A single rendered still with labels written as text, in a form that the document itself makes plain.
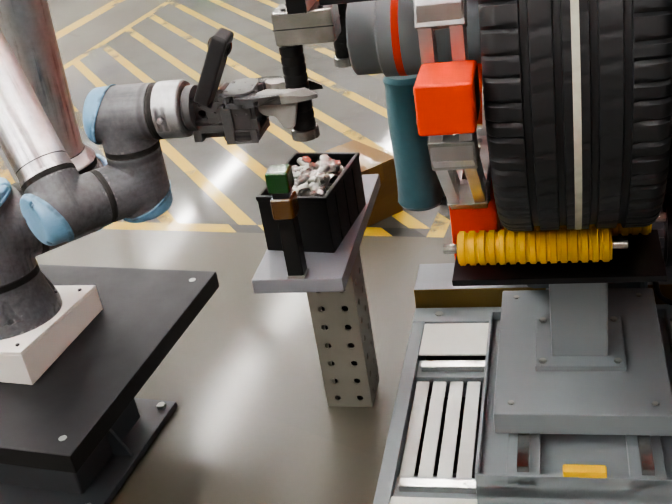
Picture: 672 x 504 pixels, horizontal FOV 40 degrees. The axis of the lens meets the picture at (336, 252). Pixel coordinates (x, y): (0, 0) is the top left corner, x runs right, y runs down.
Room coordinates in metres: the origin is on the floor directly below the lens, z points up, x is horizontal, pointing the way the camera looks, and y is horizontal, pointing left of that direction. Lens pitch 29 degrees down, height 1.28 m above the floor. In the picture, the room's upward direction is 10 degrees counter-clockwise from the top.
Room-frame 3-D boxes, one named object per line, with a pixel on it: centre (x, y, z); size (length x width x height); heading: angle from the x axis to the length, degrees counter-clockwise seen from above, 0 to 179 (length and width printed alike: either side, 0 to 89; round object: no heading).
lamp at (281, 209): (1.46, 0.07, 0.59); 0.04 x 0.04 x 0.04; 74
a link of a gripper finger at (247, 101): (1.35, 0.08, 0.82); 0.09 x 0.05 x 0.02; 66
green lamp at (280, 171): (1.46, 0.07, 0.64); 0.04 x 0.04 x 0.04; 74
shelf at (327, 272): (1.65, 0.02, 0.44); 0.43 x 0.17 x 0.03; 164
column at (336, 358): (1.68, 0.01, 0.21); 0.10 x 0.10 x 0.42; 74
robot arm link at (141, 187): (1.43, 0.31, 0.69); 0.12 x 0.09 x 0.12; 125
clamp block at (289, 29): (1.35, -0.01, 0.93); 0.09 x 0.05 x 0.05; 74
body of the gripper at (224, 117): (1.39, 0.13, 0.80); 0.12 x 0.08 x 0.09; 74
